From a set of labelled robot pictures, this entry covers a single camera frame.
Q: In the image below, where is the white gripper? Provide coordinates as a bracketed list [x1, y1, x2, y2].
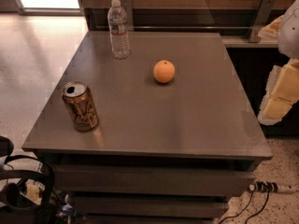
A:
[258, 0, 299, 125]

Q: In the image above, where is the orange soda can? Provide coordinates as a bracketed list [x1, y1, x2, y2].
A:
[62, 81, 98, 132]

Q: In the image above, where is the orange fruit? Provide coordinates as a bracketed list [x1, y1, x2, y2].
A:
[153, 60, 176, 84]

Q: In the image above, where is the grey drawer cabinet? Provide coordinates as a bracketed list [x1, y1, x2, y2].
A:
[24, 32, 272, 224]

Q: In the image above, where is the white power strip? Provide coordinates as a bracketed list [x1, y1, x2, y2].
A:
[248, 181, 297, 194]

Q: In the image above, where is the clear plastic water bottle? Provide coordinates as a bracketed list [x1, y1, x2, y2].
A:
[107, 0, 130, 59]

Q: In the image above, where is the right metal wall bracket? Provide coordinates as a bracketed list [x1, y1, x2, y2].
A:
[247, 0, 276, 43]

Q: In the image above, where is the metal wall bracket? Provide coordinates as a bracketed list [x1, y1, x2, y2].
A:
[247, 0, 276, 43]
[121, 0, 134, 31]

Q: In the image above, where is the black power cable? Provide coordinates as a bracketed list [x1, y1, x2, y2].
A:
[244, 191, 271, 224]
[218, 189, 255, 224]

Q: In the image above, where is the left metal wall bracket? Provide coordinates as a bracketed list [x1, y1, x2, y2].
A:
[121, 0, 134, 31]

